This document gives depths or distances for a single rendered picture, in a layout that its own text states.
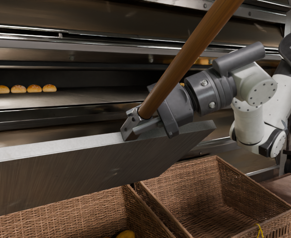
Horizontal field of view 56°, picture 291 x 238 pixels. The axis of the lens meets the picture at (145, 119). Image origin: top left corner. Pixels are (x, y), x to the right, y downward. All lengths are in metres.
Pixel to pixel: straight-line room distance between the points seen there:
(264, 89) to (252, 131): 0.16
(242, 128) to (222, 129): 0.95
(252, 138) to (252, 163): 1.21
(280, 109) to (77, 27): 0.77
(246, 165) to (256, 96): 1.34
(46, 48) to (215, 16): 0.67
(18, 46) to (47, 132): 0.37
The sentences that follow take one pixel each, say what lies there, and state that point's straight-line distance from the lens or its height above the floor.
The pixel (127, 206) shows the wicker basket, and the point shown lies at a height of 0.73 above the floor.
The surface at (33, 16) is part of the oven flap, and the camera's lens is 1.12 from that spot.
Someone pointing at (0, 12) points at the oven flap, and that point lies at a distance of 1.10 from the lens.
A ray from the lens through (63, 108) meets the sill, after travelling 1.14.
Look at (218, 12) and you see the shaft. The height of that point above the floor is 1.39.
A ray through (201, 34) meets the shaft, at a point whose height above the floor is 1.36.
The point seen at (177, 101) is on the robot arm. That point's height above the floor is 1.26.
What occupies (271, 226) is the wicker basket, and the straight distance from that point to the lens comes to 1.30.
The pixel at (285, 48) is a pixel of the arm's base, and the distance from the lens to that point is 0.89.
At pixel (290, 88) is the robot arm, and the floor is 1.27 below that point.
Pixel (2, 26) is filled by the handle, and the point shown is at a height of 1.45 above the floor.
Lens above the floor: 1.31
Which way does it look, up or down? 9 degrees down
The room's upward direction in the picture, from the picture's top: straight up
